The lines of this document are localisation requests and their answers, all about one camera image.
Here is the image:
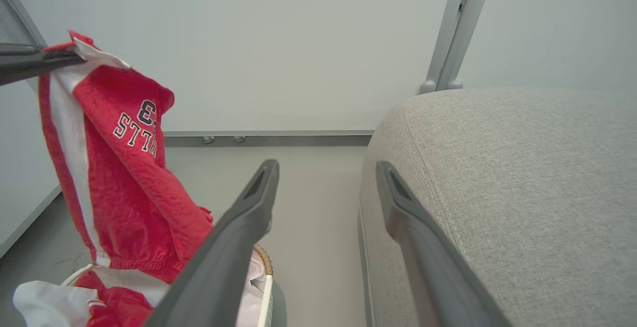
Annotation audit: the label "white basket liner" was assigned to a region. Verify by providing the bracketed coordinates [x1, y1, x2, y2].
[13, 252, 269, 327]

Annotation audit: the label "grey partition bottom rail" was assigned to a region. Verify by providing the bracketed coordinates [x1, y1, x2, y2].
[163, 129, 375, 147]
[0, 185, 63, 258]

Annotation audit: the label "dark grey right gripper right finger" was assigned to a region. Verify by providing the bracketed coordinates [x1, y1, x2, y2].
[376, 160, 513, 327]

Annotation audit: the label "grey partition corner post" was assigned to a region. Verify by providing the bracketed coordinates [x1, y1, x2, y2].
[0, 0, 48, 49]

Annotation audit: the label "red shorts with white stripe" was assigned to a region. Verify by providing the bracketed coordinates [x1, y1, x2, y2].
[38, 31, 214, 284]

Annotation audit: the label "red garment with thin stripes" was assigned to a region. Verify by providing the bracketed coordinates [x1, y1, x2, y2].
[75, 270, 170, 327]

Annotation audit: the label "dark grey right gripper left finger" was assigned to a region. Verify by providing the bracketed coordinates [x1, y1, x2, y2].
[144, 159, 280, 327]

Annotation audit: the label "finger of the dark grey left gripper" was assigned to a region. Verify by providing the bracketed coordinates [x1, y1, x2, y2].
[0, 50, 86, 87]
[0, 43, 43, 57]

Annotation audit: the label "grey fabric sofa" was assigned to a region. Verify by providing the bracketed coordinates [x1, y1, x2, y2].
[357, 87, 637, 327]

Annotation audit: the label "white laundry basket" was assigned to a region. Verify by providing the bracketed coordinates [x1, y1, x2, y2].
[60, 244, 287, 327]

